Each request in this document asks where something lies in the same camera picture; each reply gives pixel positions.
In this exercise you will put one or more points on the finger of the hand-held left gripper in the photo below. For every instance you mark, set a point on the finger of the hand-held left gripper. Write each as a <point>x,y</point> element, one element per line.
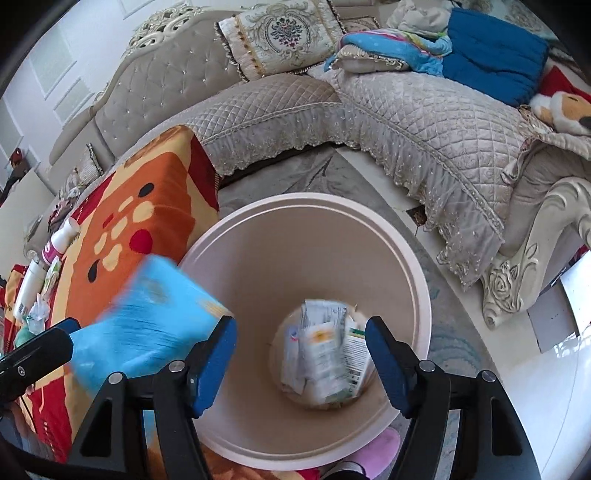
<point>39,357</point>

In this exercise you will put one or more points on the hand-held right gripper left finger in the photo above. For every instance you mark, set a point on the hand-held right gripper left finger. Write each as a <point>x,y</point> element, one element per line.
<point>214,364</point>

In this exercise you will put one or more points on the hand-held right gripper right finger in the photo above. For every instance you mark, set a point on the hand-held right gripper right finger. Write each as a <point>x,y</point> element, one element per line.
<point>388,364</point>

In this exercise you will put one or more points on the green white drink carton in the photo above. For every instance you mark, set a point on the green white drink carton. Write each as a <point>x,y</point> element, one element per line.
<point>356,364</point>

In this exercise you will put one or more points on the orange snack wrapper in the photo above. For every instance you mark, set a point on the orange snack wrapper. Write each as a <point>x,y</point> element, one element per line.
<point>319,350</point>

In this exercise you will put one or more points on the blue packet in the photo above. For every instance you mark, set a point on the blue packet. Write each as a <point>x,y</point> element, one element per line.
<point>147,323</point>

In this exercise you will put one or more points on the white medicine box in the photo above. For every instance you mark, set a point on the white medicine box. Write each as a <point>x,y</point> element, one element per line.
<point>293,355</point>

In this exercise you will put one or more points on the beige round trash bin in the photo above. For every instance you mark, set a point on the beige round trash bin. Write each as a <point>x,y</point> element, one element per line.
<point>277,258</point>

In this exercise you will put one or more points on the green plush towel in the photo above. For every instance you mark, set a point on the green plush towel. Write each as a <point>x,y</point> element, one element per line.
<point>25,336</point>

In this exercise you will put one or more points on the crumpled white tissue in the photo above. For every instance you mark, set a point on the crumpled white tissue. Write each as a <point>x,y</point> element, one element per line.
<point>39,314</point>

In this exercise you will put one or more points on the white thermos bottle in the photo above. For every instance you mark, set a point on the white thermos bottle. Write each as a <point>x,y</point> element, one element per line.
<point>27,288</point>

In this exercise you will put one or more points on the green white rainbow box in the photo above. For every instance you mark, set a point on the green white rainbow box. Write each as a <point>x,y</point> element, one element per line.
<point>51,277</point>

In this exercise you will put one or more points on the pink slipper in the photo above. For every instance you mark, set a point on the pink slipper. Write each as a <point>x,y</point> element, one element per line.
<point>381,447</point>

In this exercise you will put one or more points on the small pink label bottle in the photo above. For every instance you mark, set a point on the small pink label bottle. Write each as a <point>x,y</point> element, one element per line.
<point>55,244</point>

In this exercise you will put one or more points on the pile of clothes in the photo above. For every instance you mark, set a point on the pile of clothes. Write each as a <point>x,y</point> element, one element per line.
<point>62,207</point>

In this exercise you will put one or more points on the white cardboard sheet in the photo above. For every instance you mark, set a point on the white cardboard sheet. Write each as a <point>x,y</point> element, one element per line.
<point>561,309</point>

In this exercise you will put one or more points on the orange red printed blanket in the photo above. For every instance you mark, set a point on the orange red printed blanket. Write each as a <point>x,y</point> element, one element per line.
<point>129,198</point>

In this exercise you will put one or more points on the striped beige pillow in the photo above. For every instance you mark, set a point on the striped beige pillow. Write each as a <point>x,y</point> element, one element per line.
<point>90,166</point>

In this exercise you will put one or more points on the grey tufted sofa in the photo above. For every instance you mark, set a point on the grey tufted sofa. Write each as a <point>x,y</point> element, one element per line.
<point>415,129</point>

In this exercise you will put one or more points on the orange white plush toy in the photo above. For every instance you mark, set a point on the orange white plush toy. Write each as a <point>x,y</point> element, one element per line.
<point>565,110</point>

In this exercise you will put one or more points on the colourful blue blanket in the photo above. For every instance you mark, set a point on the colourful blue blanket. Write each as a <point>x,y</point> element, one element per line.
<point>397,46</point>

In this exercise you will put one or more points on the blue folded blanket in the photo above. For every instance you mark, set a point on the blue folded blanket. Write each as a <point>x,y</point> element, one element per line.
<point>491,57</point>

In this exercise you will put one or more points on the red cloth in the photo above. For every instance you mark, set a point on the red cloth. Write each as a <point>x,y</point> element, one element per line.
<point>565,83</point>

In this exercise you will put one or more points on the embroidered beige pillow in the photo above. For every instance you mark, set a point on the embroidered beige pillow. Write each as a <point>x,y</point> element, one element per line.
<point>281,34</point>

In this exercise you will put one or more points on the pale grey clothes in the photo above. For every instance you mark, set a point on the pale grey clothes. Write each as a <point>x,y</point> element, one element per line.
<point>420,16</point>

